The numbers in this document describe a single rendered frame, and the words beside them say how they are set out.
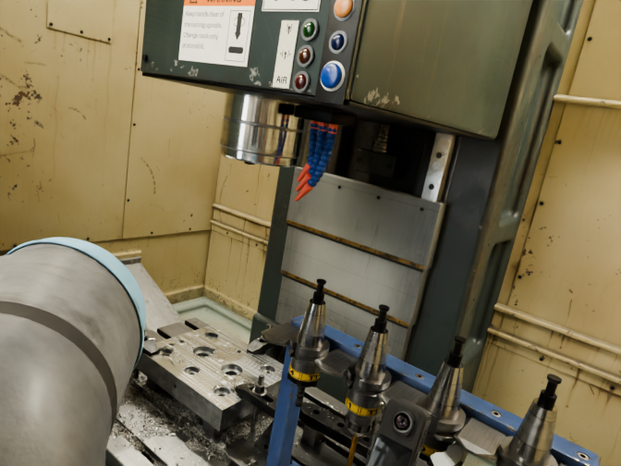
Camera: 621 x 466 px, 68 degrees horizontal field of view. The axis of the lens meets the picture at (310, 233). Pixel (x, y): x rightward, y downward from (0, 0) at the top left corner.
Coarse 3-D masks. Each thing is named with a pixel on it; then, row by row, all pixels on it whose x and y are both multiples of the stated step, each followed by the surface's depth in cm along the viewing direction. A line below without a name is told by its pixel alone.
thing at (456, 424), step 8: (424, 400) 62; (424, 408) 60; (432, 416) 59; (464, 416) 60; (432, 424) 59; (440, 424) 58; (448, 424) 58; (456, 424) 58; (432, 432) 60; (440, 432) 59; (448, 432) 59; (456, 432) 59; (440, 440) 58; (448, 440) 59
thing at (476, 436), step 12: (468, 420) 61; (480, 420) 62; (468, 432) 59; (480, 432) 59; (492, 432) 59; (504, 432) 60; (468, 444) 56; (480, 444) 57; (492, 444) 57; (480, 456) 55; (492, 456) 55
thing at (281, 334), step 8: (272, 328) 77; (280, 328) 78; (288, 328) 78; (296, 328) 79; (264, 336) 75; (272, 336) 75; (280, 336) 75; (288, 336) 76; (280, 344) 73; (288, 344) 74
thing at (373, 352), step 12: (372, 336) 65; (384, 336) 65; (372, 348) 65; (384, 348) 65; (360, 360) 66; (372, 360) 65; (384, 360) 65; (360, 372) 65; (372, 372) 65; (384, 372) 66
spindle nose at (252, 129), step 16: (240, 96) 85; (256, 96) 84; (224, 112) 89; (240, 112) 85; (256, 112) 84; (272, 112) 84; (288, 112) 86; (224, 128) 89; (240, 128) 86; (256, 128) 85; (272, 128) 85; (288, 128) 87; (224, 144) 89; (240, 144) 86; (256, 144) 86; (272, 144) 86; (288, 144) 88; (240, 160) 87; (256, 160) 86; (272, 160) 87; (288, 160) 89
